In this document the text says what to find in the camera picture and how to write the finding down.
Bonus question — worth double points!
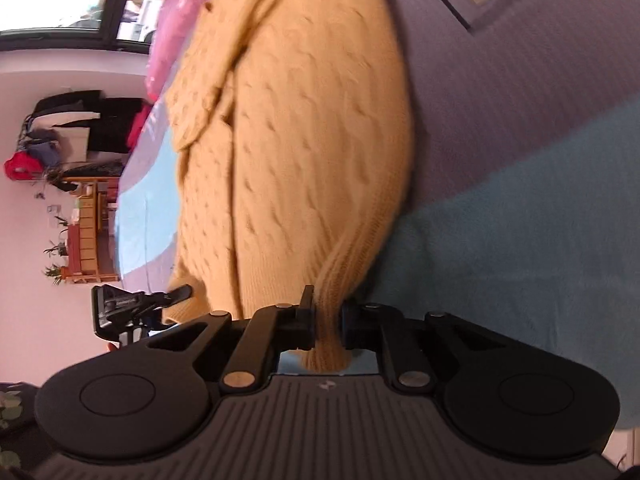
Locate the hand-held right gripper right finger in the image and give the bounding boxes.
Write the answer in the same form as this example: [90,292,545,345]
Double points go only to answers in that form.
[341,298,507,395]

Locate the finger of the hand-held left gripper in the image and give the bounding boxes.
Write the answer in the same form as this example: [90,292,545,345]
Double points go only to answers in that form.
[149,284,194,308]

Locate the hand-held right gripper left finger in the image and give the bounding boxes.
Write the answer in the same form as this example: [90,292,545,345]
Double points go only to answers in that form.
[120,285,317,392]

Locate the tan cable-knit cardigan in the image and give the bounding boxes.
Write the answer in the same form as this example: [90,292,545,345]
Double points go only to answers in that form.
[161,0,416,373]

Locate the pink clothes pile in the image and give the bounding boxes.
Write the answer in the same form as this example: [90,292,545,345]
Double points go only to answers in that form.
[126,102,153,150]

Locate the hanging dark and white clothes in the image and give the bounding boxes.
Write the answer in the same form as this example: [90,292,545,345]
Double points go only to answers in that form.
[20,89,148,181]

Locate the wooden rack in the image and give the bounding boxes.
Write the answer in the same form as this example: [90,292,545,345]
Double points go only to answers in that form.
[61,180,122,285]

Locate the green potted plants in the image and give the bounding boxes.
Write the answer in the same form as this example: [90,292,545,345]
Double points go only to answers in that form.
[41,205,71,287]

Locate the dark floral cloth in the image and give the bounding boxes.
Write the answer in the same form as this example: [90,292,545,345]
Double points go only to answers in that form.
[0,382,38,476]

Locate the red bag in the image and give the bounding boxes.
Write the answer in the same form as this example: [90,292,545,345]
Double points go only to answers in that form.
[4,154,43,181]

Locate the blue grey patterned blanket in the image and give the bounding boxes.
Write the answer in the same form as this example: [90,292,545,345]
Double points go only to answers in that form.
[114,0,640,431]

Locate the black framed window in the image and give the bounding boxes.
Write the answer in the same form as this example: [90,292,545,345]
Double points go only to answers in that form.
[0,0,168,53]

